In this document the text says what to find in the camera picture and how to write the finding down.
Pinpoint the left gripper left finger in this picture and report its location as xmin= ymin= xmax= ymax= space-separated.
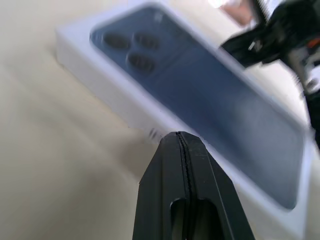
xmin=133 ymin=131 xmax=199 ymax=240

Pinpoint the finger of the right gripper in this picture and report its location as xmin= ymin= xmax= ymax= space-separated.
xmin=218 ymin=26 xmax=266 ymax=69
xmin=251 ymin=0 xmax=271 ymax=25

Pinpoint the white phone box lid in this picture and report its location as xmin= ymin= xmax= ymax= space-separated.
xmin=54 ymin=1 xmax=318 ymax=240

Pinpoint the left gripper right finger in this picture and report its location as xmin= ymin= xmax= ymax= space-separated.
xmin=177 ymin=131 xmax=256 ymax=240

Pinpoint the phone box with orange print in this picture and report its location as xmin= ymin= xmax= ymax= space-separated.
xmin=219 ymin=0 xmax=259 ymax=27

